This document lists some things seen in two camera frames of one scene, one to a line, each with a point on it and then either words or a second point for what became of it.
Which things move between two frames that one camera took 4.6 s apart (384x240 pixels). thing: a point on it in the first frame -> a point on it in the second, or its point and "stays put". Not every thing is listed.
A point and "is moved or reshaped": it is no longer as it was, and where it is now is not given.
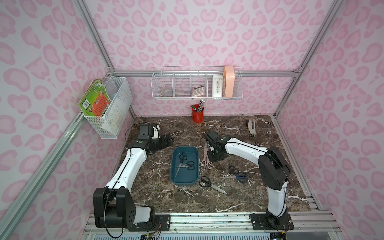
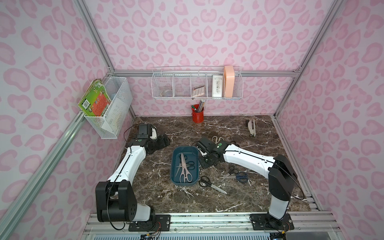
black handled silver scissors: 205,182 stays put
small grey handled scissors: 189,165 stays put
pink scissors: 205,161 is moved or reshaped
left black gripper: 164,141 stays put
